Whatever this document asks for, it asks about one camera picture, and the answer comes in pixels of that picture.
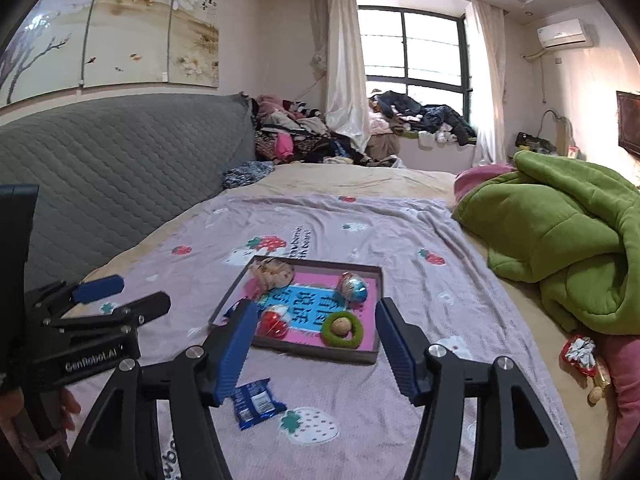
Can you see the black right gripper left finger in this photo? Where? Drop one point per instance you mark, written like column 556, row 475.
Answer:
column 120, row 438

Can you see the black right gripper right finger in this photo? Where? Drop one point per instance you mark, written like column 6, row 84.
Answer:
column 514, row 436

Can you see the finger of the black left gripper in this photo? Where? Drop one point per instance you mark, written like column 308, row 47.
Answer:
column 82, row 292
column 51, row 325

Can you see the red white surprise egg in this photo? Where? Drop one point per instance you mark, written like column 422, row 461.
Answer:
column 274, row 322

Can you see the brown walnut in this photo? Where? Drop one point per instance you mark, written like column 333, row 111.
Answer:
column 341, row 327

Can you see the peanut on bed edge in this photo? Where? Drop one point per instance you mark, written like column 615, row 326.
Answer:
column 595, row 395

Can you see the red white candy wrapper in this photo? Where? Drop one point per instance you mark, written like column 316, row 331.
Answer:
column 580, row 353

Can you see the small blue Oreo packet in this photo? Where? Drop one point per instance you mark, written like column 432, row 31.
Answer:
column 255, row 403

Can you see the grey quilted headboard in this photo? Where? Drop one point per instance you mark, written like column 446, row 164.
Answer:
column 111, row 171

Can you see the beige plush toy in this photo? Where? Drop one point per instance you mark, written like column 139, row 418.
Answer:
column 272, row 273

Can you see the pink strawberry print blanket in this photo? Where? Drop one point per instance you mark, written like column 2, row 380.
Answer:
column 435, row 276

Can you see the dark tray with pink base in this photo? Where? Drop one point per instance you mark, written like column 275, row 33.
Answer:
column 309, row 300

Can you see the green fleece blanket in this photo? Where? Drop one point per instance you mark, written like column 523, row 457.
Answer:
column 570, row 227

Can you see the blue red surprise egg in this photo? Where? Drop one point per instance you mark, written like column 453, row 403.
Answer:
column 352, row 288

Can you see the pile of clothes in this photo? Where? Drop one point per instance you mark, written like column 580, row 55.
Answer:
column 290, row 131

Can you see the pink pillow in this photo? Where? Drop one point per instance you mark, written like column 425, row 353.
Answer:
column 469, row 179

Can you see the clothes on window sill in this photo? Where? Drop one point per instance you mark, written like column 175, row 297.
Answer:
column 405, row 115

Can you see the white curtain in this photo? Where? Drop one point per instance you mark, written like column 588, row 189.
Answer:
column 486, row 29
column 338, row 58

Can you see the dark wooden cabinet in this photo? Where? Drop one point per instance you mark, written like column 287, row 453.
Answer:
column 628, row 114

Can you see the white air conditioner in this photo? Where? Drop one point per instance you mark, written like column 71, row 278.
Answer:
column 569, row 34

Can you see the right white curtain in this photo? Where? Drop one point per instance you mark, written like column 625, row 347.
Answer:
column 486, row 29

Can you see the blossom wall painting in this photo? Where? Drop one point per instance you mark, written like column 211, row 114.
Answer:
column 66, row 44

